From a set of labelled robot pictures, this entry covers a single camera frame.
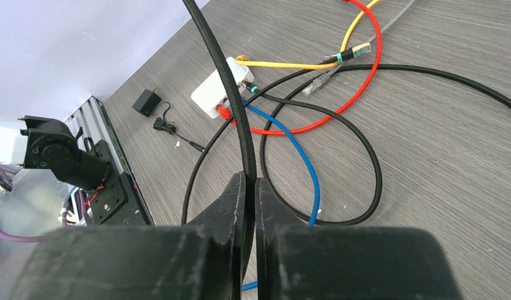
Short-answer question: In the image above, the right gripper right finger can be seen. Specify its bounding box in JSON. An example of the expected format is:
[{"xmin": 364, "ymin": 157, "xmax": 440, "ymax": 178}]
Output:
[{"xmin": 255, "ymin": 178, "xmax": 462, "ymax": 299}]

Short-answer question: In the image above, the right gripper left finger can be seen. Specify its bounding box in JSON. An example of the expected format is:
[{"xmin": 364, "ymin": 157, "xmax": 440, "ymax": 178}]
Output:
[{"xmin": 10, "ymin": 172, "xmax": 246, "ymax": 299}]

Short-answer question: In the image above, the blue ethernet cable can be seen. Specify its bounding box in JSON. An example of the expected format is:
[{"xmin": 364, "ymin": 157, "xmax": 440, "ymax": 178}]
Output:
[{"xmin": 240, "ymin": 99, "xmax": 321, "ymax": 292}]

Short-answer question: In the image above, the red ethernet cable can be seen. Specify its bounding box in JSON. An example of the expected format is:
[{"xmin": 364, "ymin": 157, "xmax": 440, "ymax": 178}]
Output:
[{"xmin": 216, "ymin": 0, "xmax": 383, "ymax": 136}]

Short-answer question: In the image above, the white network switch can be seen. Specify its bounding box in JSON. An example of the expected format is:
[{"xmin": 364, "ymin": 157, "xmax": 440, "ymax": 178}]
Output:
[{"xmin": 191, "ymin": 57, "xmax": 255, "ymax": 119}]

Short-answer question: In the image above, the yellow ethernet cable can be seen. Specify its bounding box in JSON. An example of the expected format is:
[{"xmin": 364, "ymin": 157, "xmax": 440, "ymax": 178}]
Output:
[{"xmin": 233, "ymin": 0, "xmax": 381, "ymax": 71}]

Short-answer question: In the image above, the black cable with green plug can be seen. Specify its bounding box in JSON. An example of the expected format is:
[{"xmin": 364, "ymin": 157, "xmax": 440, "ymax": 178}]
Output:
[{"xmin": 180, "ymin": 0, "xmax": 511, "ymax": 270}]

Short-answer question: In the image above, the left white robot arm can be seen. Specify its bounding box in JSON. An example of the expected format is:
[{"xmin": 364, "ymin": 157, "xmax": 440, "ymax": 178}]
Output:
[{"xmin": 0, "ymin": 116, "xmax": 113, "ymax": 191}]

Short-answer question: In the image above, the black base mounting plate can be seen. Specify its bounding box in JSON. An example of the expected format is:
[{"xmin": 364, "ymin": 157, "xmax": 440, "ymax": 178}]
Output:
[{"xmin": 64, "ymin": 96, "xmax": 156, "ymax": 228}]

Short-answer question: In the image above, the black power adapter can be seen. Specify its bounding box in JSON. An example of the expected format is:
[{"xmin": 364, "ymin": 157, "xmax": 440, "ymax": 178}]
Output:
[{"xmin": 132, "ymin": 89, "xmax": 205, "ymax": 153}]

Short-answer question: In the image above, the grey ethernet cable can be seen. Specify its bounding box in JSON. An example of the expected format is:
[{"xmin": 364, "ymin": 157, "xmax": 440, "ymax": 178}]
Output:
[{"xmin": 301, "ymin": 0, "xmax": 418, "ymax": 98}]

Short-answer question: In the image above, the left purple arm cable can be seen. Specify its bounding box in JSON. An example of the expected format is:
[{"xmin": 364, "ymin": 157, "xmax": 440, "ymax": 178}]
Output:
[{"xmin": 0, "ymin": 165, "xmax": 88, "ymax": 244}]

